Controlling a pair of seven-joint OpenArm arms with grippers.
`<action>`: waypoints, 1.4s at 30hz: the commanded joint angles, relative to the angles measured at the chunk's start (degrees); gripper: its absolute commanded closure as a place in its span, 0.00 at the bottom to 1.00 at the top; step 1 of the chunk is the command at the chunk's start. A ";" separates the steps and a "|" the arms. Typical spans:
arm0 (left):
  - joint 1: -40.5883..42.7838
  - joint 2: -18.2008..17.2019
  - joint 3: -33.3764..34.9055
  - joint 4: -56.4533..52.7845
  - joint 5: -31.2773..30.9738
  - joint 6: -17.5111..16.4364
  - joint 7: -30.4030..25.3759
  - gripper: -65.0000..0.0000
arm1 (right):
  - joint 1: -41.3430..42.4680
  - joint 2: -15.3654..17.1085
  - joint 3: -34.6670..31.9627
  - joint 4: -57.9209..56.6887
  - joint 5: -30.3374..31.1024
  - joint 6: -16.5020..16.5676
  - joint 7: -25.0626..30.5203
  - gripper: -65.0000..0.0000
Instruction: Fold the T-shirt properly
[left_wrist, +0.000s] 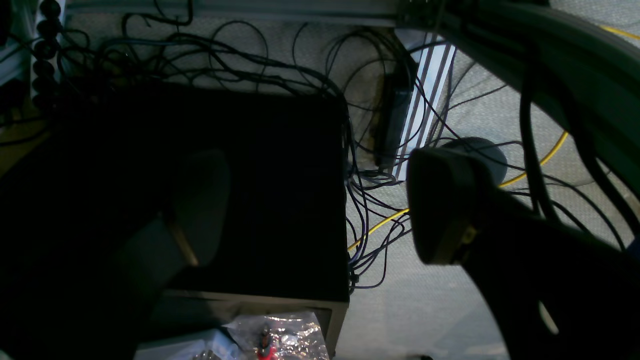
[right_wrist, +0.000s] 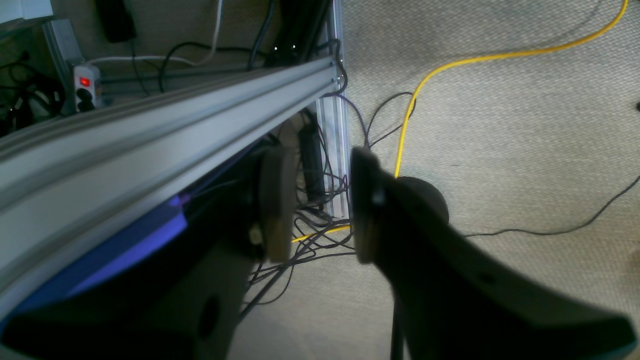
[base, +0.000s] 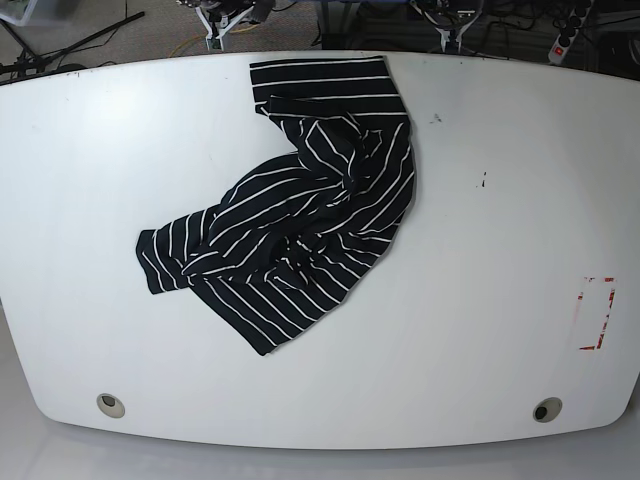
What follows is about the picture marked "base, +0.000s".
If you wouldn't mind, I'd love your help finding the black white striped T-shirt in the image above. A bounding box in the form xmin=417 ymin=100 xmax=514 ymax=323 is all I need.
xmin=136 ymin=56 xmax=416 ymax=355

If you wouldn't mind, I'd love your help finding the red tape rectangle marking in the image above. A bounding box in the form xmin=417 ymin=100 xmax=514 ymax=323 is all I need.
xmin=572 ymin=277 xmax=617 ymax=351

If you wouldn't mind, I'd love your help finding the white power strip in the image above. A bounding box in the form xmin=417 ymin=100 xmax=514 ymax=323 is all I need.
xmin=548 ymin=6 xmax=590 ymax=65

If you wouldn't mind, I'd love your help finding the black tripod stand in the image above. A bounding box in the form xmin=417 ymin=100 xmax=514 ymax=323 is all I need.
xmin=0 ymin=12 xmax=146 ymax=81

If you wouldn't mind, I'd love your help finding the yellow cable on floor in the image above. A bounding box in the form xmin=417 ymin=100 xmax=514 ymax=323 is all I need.
xmin=172 ymin=18 xmax=261 ymax=59

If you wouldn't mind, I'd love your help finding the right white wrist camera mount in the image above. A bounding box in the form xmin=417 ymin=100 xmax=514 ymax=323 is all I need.
xmin=195 ymin=4 xmax=253 ymax=52

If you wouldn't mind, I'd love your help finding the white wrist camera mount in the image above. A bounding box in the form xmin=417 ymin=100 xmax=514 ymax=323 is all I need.
xmin=423 ymin=4 xmax=482 ymax=54
xmin=195 ymin=4 xmax=253 ymax=52

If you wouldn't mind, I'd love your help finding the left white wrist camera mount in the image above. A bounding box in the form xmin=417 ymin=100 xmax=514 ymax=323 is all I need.
xmin=423 ymin=4 xmax=482 ymax=54

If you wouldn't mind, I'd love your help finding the left table cable grommet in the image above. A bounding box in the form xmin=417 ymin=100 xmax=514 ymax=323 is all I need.
xmin=96 ymin=393 xmax=126 ymax=419

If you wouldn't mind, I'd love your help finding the table cable grommet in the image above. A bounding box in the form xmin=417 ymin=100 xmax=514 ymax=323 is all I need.
xmin=532 ymin=397 xmax=563 ymax=423
xmin=96 ymin=393 xmax=126 ymax=419

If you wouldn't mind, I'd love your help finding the right table cable grommet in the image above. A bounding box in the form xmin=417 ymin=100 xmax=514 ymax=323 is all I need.
xmin=532 ymin=397 xmax=563 ymax=423

